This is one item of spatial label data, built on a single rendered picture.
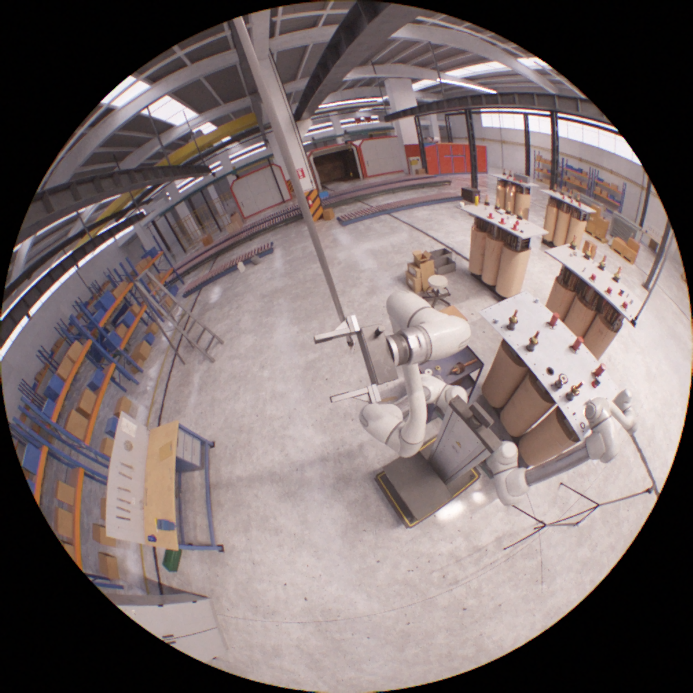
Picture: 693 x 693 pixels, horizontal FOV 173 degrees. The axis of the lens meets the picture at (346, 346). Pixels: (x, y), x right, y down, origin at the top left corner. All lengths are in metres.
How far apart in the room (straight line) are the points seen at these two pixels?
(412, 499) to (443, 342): 1.58
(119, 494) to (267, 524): 2.04
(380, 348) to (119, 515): 3.56
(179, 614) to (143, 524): 1.31
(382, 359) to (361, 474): 2.47
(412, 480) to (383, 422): 1.07
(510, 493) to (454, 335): 1.06
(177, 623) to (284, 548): 1.96
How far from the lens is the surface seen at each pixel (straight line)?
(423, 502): 1.98
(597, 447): 1.28
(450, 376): 2.32
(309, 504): 3.03
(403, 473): 1.99
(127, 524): 3.68
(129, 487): 3.75
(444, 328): 0.56
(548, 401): 2.30
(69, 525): 6.50
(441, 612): 3.18
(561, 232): 7.77
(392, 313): 0.68
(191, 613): 3.90
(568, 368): 2.22
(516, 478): 1.40
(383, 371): 0.49
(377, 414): 1.01
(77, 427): 6.78
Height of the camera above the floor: 2.81
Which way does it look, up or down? 47 degrees down
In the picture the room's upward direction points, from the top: 20 degrees counter-clockwise
